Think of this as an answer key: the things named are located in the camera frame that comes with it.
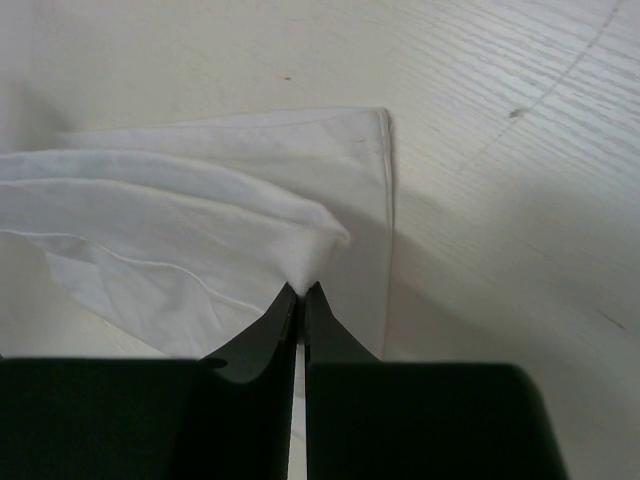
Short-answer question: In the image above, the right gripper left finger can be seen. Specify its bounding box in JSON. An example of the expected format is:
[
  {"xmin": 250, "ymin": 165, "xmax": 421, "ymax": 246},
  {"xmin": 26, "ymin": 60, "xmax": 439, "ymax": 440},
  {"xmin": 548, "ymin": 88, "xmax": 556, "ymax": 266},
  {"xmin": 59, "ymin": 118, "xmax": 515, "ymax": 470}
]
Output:
[{"xmin": 1, "ymin": 287, "xmax": 297, "ymax": 479}]

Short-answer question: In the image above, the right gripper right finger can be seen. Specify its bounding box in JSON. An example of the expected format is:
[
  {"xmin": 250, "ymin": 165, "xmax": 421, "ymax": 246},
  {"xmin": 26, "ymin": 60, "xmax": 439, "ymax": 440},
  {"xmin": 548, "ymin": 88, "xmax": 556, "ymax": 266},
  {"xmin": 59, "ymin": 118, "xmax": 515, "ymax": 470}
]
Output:
[{"xmin": 304, "ymin": 285, "xmax": 567, "ymax": 479}]

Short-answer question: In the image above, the white fabric skirt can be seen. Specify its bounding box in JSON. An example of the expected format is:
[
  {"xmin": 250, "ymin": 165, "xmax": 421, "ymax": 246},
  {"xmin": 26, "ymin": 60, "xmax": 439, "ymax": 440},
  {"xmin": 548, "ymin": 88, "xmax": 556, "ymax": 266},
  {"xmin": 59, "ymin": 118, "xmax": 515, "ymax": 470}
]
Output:
[{"xmin": 1, "ymin": 108, "xmax": 393, "ymax": 357}]

